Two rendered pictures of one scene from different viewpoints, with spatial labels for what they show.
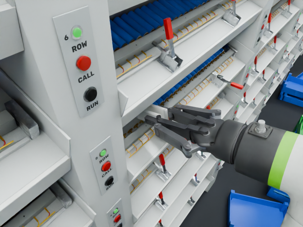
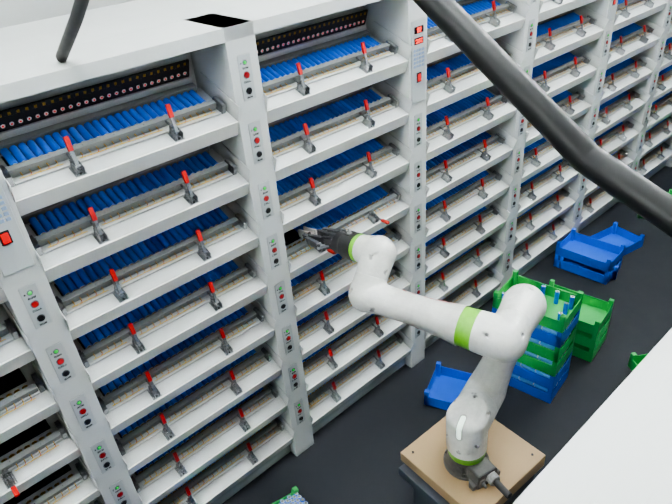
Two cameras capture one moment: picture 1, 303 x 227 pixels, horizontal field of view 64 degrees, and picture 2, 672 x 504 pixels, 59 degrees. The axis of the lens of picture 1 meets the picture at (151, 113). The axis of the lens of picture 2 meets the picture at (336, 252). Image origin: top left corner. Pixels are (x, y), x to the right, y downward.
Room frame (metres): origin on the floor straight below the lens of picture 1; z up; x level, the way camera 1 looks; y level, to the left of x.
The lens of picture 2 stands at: (-1.31, -0.45, 2.01)
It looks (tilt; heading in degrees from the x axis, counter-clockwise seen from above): 33 degrees down; 12
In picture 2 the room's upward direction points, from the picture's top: 5 degrees counter-clockwise
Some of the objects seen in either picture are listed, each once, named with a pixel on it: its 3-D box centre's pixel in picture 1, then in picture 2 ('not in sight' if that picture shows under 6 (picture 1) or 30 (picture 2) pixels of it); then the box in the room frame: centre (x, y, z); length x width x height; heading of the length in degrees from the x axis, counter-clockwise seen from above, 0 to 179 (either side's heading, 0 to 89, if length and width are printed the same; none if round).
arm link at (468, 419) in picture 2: not in sight; (468, 427); (0.00, -0.56, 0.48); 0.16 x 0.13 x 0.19; 156
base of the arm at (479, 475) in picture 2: not in sight; (477, 467); (-0.06, -0.59, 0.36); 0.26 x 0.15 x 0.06; 38
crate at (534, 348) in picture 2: not in sight; (533, 328); (0.73, -0.86, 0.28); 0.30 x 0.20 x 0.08; 60
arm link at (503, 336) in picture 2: not in sight; (493, 335); (-0.05, -0.60, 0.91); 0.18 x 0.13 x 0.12; 66
